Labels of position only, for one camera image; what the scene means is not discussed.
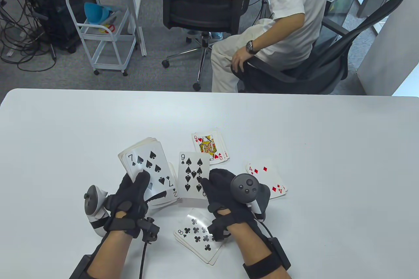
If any person's right hand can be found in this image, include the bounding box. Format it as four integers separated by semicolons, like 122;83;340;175
200;168;262;227

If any person's left hand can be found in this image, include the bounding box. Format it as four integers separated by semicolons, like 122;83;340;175
104;170;167;238

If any nine of spades playing card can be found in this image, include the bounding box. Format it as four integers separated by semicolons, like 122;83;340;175
178;152;210;199

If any eight of clubs playing card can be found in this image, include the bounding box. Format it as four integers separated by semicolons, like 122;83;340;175
173;208;226;266

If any deck of playing cards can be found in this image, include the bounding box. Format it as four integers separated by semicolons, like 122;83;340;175
118;138;175;201

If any four of diamonds playing card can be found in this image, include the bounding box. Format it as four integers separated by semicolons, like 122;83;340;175
246;159;288;200

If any queen of hearts playing card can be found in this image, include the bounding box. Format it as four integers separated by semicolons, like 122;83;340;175
191;128;229;165

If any person's right forearm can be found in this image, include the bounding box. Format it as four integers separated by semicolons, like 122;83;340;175
226;223;292;279

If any person's left forearm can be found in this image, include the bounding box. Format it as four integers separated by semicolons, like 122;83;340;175
87;230;133;279

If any grey white VR controller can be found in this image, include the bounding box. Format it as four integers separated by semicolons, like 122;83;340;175
230;174;271;221
84;185;110;236

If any black mesh office chair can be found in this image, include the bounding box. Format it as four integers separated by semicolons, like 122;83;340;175
156;0;252;91
231;0;408;95

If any blue plastic funnel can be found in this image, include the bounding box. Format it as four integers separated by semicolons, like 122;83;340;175
84;2;113;25

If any black glass computer tower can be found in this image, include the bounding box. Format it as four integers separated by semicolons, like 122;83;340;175
324;0;359;31

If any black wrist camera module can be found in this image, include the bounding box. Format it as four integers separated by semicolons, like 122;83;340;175
137;217;161;244
207;217;231;242

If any black forearm strap with box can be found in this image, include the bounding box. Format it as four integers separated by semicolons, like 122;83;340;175
242;238;292;279
69;254;94;279

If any tangle of black floor cables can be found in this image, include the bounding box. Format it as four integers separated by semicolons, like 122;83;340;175
0;0;58;72

